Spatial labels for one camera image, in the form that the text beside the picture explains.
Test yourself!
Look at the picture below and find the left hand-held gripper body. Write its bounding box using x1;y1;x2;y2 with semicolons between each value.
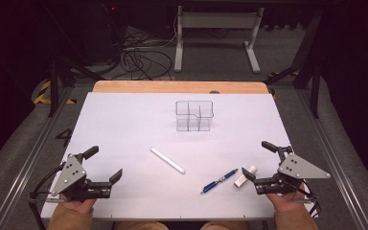
50;152;113;203

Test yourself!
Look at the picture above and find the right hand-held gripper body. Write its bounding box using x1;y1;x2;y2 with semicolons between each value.
254;145;332;196

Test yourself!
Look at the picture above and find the small white bottle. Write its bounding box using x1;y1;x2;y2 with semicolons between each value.
233;165;258;189

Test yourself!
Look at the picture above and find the blue pen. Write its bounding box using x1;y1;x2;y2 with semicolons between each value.
199;168;240;196

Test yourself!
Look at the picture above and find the white pen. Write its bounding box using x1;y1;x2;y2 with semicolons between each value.
149;147;186;175

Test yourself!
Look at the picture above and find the clear plastic pen holder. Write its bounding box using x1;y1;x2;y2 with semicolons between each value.
175;100;215;132

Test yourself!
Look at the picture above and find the person's left hand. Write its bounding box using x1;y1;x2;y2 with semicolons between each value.
58;195;96;215

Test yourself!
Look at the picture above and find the person's right hand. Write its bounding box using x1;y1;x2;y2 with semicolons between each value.
265;191;307;214

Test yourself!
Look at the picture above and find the person's left leg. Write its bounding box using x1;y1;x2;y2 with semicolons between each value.
114;220;169;230

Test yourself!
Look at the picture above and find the person's leg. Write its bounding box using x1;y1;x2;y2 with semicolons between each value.
114;220;169;230
200;220;251;230

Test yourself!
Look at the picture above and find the person's right leg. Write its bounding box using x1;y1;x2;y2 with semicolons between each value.
200;220;251;230

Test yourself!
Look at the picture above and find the black metal stand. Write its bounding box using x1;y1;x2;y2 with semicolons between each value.
263;9;324;119
44;57;106;118

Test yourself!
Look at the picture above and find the yellow black hazard tape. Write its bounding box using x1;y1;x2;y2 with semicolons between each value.
33;80;78;105

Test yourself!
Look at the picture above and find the left hand-held gripper cable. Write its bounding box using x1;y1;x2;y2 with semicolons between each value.
28;162;65;230

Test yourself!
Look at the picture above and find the hand-held gripper cable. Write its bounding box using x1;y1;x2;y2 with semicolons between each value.
301;180;322;219
28;162;65;230

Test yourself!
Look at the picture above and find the right hand-held gripper cable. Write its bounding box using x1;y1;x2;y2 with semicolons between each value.
301;180;322;219

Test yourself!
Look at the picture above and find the grey metal floor rail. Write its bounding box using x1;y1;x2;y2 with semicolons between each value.
0;89;75;230
295;89;368;230

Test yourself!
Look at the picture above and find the bundle of black floor cables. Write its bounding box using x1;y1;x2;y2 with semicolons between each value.
108;28;177;81

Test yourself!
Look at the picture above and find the white metal table frame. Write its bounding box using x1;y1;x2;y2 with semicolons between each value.
173;5;265;74

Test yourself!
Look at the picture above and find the white cable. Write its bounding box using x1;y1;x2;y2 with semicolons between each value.
159;13;178;49

